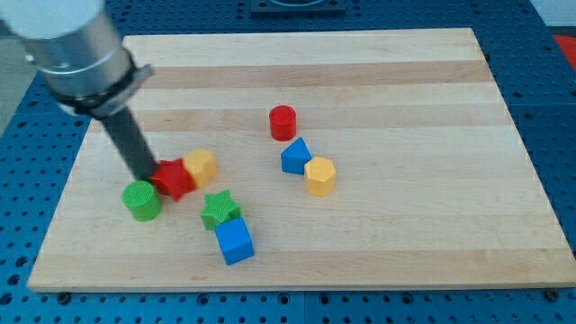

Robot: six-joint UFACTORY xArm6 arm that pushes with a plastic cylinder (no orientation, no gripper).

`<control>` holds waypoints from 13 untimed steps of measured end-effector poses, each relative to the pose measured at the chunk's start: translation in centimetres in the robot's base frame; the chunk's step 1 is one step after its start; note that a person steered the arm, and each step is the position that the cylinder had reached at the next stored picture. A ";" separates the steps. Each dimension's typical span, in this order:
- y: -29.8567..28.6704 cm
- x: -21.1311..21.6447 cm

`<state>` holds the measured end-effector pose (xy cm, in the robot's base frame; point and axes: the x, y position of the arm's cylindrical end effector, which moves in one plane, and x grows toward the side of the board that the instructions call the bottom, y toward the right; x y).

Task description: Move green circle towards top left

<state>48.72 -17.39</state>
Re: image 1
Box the green cylinder block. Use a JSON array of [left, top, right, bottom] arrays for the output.
[[121, 180, 162, 221]]

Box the blue triangle block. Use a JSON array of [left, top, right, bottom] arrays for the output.
[[281, 138, 312, 175]]

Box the yellow hexagon block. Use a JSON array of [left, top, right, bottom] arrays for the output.
[[304, 157, 337, 196]]

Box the red cylinder block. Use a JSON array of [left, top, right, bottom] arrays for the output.
[[269, 105, 297, 141]]

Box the green star block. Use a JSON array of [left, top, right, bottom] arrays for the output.
[[201, 189, 242, 230]]

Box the yellow heart block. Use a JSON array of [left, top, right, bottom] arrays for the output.
[[183, 149, 218, 188]]

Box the blue cube block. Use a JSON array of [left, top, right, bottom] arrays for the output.
[[214, 217, 255, 266]]

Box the light wooden board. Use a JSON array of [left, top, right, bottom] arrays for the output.
[[28, 28, 575, 293]]

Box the red star block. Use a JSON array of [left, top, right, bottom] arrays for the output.
[[149, 158, 195, 202]]

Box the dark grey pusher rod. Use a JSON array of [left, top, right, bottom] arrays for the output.
[[101, 106, 158, 181]]

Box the red object at edge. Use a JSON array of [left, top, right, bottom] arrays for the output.
[[553, 35, 576, 69]]

